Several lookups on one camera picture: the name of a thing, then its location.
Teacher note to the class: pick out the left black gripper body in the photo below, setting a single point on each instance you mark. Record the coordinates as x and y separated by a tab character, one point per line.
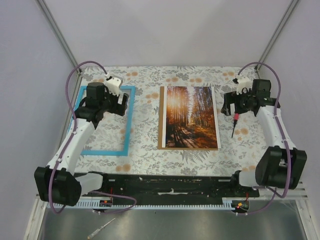
110	105

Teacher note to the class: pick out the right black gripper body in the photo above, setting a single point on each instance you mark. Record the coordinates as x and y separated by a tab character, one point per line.
242	101

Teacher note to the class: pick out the blue picture frame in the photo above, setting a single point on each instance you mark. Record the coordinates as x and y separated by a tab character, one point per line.
130	120

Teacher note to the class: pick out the red handled screwdriver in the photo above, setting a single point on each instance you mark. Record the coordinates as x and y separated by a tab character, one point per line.
235	121

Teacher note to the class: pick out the autumn forest photo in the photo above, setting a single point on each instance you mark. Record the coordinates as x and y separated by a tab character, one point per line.
191	117

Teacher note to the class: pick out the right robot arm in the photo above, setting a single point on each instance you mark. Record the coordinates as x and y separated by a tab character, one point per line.
282	164

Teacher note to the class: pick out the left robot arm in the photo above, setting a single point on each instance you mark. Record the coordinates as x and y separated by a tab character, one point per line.
56	183

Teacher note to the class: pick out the floral patterned table mat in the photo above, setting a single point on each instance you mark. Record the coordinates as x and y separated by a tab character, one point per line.
240	152

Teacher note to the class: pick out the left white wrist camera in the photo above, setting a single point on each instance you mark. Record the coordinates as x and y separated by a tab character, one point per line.
113	84

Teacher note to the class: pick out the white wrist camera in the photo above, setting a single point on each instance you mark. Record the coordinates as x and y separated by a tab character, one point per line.
113	84
243	83

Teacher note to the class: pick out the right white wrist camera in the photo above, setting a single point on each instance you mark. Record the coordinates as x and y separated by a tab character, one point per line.
243	83

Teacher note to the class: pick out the brown frame backing board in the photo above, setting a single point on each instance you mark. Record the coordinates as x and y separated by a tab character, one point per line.
161	117

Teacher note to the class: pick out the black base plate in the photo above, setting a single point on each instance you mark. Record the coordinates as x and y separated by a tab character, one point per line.
169	190

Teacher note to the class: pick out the light blue cable duct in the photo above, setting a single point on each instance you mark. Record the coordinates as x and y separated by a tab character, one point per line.
97	204

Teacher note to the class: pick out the right aluminium corner post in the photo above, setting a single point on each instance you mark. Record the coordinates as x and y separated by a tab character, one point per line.
293	4

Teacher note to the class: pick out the aluminium corner post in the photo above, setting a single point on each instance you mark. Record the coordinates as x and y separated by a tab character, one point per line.
293	4
57	31

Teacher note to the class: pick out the left aluminium corner post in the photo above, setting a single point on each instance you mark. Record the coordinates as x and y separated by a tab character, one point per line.
57	31

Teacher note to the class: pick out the clear handled screwdriver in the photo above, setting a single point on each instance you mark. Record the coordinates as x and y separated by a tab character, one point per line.
93	234

